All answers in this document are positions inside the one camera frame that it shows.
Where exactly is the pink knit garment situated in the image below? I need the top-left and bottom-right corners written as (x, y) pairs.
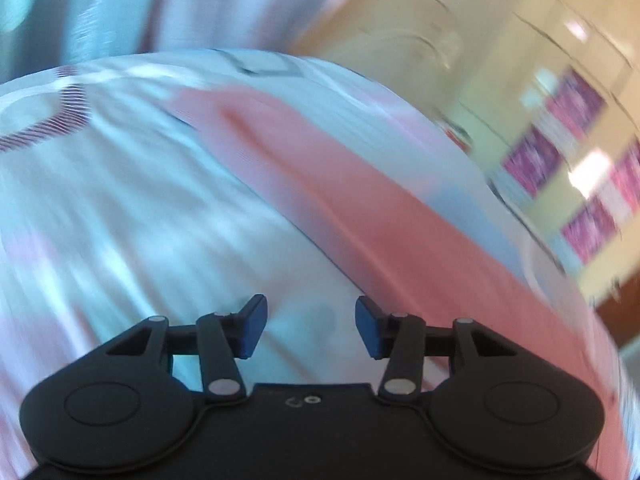
top-left (168, 87), bottom-right (630, 479)

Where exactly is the right purple wall calendar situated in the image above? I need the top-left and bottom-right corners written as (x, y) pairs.
top-left (546, 70), bottom-right (605, 140)

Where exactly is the cream wardrobe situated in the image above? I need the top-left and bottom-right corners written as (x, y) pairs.
top-left (295, 0), bottom-right (639, 304)

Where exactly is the purple wall calendar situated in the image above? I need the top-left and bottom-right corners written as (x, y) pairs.
top-left (546, 70), bottom-right (605, 140)
top-left (502, 127), bottom-right (562, 197)

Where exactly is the brown wooden door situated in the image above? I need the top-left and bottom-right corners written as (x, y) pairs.
top-left (597, 281), bottom-right (639, 348)

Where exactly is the patterned bed sheet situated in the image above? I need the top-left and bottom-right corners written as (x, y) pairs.
top-left (1, 50), bottom-right (639, 479)

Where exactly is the left purple wall calendar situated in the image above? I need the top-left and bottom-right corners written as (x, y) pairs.
top-left (502, 127), bottom-right (562, 197)

